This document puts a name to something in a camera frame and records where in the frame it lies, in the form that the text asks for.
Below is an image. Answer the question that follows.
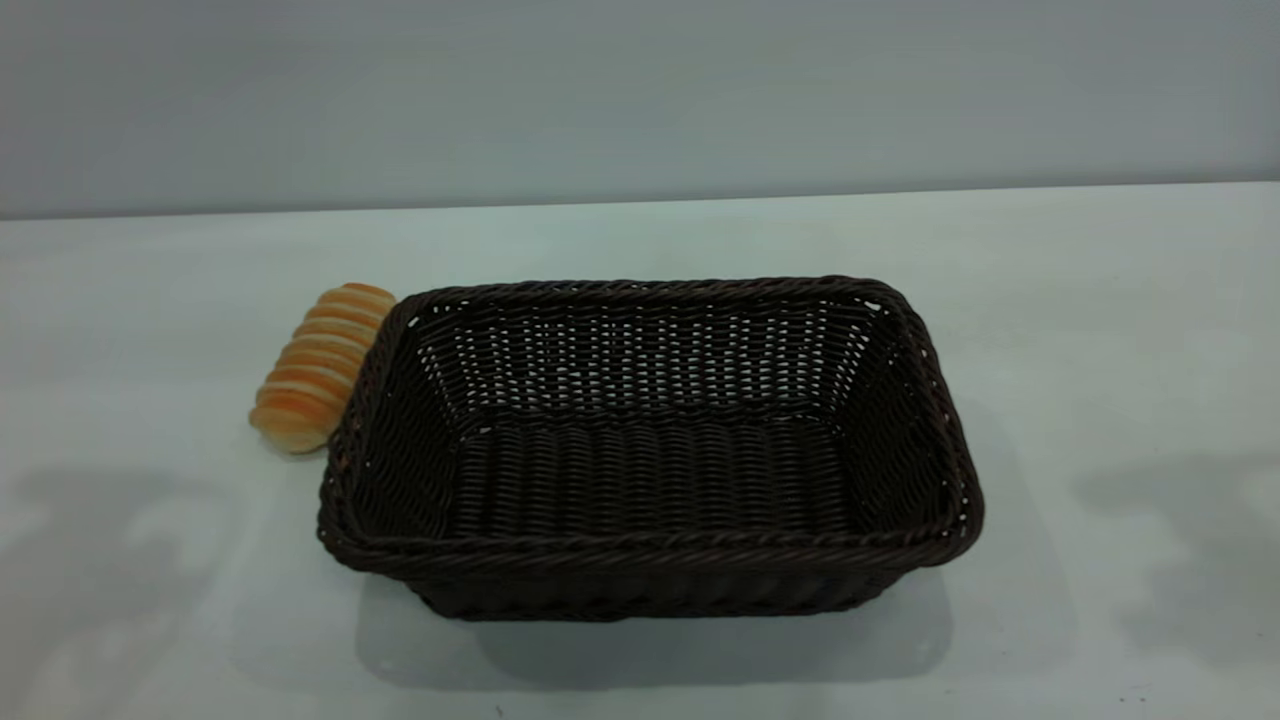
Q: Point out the dark brown wicker basket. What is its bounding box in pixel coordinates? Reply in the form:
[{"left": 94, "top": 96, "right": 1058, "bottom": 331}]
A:
[{"left": 316, "top": 275, "right": 986, "bottom": 623}]

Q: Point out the ridged golden bread roll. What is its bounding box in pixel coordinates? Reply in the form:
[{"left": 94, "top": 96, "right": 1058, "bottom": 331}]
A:
[{"left": 249, "top": 282, "right": 398, "bottom": 456}]

